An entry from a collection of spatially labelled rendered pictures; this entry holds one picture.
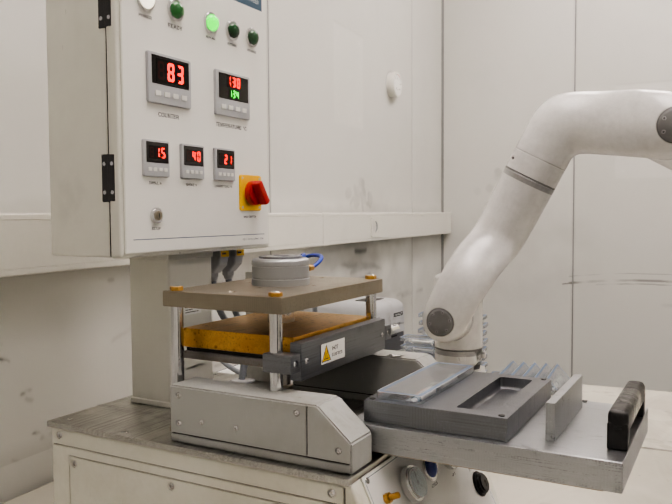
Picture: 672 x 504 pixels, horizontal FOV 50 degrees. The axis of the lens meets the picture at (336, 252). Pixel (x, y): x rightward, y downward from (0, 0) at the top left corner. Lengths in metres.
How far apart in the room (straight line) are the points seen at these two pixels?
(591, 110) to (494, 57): 2.30
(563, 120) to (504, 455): 0.62
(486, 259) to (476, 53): 2.39
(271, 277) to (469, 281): 0.37
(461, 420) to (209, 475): 0.30
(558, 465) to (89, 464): 0.59
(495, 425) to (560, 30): 2.82
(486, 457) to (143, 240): 0.50
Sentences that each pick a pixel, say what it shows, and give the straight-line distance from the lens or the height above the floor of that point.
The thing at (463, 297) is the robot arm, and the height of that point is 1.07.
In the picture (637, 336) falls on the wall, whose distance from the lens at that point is 3.39.
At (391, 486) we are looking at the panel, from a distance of 0.85.
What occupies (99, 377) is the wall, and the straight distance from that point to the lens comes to 1.46.
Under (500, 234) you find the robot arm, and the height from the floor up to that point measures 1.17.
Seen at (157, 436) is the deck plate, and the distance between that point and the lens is 0.96.
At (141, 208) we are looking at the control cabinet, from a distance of 0.96.
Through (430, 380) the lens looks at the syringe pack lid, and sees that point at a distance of 0.89.
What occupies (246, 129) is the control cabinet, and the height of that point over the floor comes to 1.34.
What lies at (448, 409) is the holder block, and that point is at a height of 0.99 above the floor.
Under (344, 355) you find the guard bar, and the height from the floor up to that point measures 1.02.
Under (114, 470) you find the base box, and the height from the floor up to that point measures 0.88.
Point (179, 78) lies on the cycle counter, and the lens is 1.03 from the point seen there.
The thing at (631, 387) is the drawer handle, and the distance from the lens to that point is 0.88.
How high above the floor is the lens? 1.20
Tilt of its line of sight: 3 degrees down
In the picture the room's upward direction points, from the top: straight up
